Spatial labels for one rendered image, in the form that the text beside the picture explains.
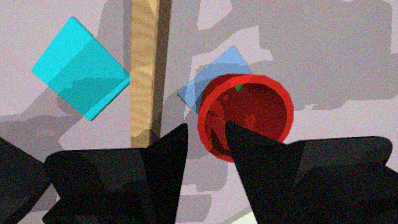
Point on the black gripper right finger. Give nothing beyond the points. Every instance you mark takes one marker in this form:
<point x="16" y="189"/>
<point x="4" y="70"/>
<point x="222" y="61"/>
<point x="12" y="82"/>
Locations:
<point x="273" y="173"/>

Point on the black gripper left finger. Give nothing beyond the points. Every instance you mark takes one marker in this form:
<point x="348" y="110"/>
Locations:
<point x="155" y="173"/>

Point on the green marble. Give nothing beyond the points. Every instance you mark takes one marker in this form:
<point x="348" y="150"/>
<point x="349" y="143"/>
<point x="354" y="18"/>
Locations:
<point x="239" y="87"/>

